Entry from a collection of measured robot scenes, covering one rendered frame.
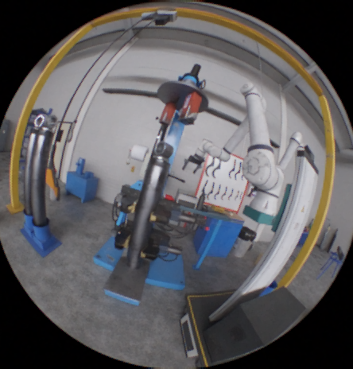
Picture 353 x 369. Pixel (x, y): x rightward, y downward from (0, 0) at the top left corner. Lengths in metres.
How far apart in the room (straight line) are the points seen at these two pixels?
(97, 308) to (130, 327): 0.36
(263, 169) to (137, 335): 1.57
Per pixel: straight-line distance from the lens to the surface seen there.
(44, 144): 1.56
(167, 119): 1.42
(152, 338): 1.46
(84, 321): 1.48
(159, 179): 1.11
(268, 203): 0.74
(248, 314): 0.84
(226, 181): 3.47
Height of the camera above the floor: 1.41
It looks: 6 degrees down
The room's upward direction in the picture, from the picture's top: 18 degrees clockwise
